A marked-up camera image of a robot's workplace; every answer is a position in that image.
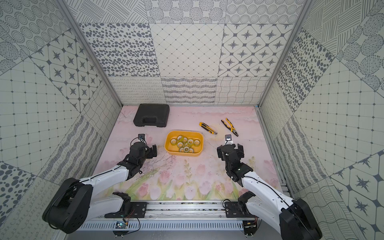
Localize white ventilation grille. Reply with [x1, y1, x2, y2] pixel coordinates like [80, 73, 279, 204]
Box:
[79, 220, 243, 231]

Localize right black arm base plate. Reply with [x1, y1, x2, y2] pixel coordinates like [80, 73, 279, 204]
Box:
[222, 201, 256, 219]

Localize yellow black utility knife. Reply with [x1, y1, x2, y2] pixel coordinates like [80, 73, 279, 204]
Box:
[199, 122, 218, 135]

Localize yellow black pliers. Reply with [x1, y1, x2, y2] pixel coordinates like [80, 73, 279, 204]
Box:
[221, 118, 239, 137]

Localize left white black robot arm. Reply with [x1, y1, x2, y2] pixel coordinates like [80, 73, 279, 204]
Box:
[42, 142, 158, 234]

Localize aluminium mounting rail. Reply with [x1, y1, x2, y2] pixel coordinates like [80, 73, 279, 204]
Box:
[61, 199, 310, 221]

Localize black plastic tool case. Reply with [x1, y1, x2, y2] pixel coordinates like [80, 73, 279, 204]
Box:
[133, 104, 170, 128]

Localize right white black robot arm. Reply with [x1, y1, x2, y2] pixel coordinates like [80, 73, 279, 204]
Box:
[217, 144, 323, 240]

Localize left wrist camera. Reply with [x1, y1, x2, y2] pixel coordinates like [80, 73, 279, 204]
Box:
[138, 134, 147, 144]

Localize yellow plastic storage box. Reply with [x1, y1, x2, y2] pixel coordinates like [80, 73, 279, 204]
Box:
[165, 131, 204, 157]

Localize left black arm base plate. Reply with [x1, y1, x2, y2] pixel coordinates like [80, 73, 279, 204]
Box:
[104, 202, 148, 219]

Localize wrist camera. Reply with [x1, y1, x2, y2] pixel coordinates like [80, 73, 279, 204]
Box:
[138, 134, 147, 144]
[225, 135, 234, 145]

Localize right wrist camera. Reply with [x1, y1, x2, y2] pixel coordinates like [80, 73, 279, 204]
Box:
[225, 135, 234, 145]

